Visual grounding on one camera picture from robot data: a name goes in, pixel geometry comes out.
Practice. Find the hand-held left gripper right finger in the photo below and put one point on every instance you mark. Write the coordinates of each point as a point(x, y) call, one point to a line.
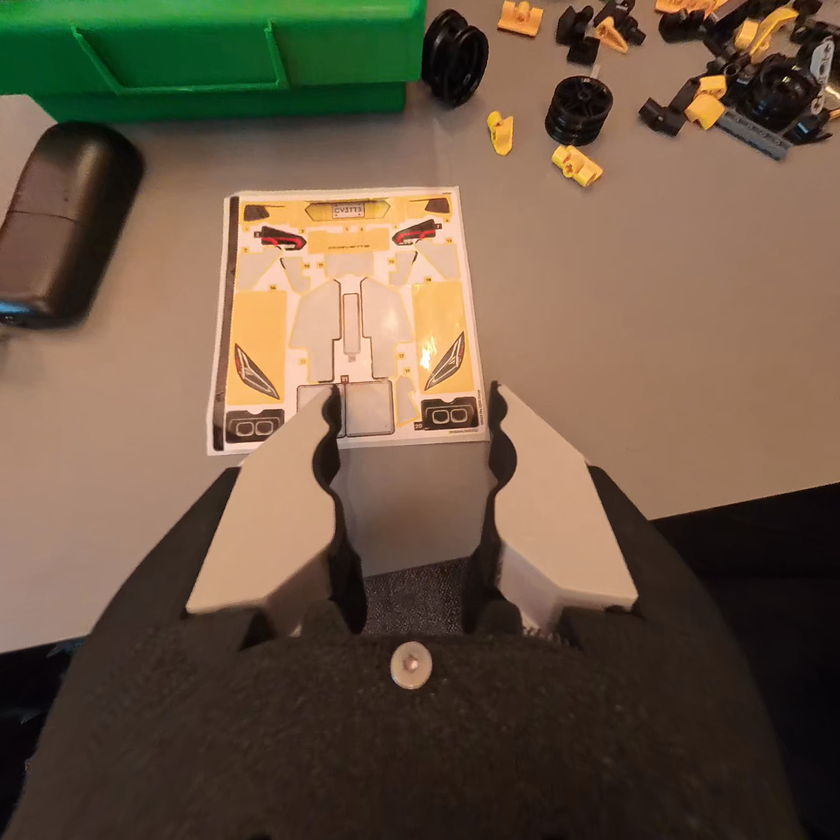
point(558, 525)

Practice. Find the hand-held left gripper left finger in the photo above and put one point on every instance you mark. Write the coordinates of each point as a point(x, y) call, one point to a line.
point(275, 525)

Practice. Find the car sticker sheet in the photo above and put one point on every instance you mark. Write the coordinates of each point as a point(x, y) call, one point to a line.
point(348, 308)

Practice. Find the grey desk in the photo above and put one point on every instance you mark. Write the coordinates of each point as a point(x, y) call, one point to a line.
point(656, 295)

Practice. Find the black oblong case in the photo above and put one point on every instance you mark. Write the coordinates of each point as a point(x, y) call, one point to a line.
point(65, 216)

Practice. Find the black toy wheel rim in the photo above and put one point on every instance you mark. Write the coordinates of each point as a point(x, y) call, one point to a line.
point(453, 59)
point(577, 108)

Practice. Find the pile of yellow black brick parts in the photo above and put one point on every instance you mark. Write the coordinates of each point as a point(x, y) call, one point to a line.
point(709, 98)

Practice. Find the green storage bin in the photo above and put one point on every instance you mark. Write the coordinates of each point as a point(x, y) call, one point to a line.
point(197, 46)

